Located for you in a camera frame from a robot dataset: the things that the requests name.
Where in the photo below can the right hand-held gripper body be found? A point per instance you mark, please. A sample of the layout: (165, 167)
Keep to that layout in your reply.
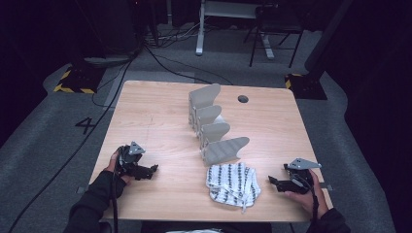
(301, 181)

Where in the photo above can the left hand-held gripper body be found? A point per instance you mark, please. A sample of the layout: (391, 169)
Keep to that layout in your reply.
(128, 161)

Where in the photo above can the white black patterned cloth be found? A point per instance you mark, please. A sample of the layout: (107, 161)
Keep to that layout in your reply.
(233, 184)

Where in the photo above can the grey metal file rack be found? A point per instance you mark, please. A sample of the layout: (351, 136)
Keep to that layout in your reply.
(223, 150)

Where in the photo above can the person's left hand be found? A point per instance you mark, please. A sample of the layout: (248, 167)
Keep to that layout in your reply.
(111, 165)

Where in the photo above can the person's right hand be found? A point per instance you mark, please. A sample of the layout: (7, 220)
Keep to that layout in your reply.
(311, 202)

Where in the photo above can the person's white garment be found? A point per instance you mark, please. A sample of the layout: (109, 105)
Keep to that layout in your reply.
(194, 231)

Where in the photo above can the round black table grommet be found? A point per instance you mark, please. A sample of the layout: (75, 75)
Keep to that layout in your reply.
(243, 99)

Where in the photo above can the black yellow striped stand base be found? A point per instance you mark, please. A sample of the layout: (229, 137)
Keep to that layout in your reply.
(306, 87)
(81, 81)

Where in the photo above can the black slanted stand pole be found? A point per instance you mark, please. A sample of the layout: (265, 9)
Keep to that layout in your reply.
(327, 35)

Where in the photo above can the black chair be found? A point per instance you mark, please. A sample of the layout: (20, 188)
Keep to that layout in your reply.
(278, 22)

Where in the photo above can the grey table bracket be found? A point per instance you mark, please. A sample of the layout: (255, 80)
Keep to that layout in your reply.
(326, 186)
(81, 189)

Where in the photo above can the white desk frame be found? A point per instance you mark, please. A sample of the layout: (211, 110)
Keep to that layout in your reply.
(200, 35)

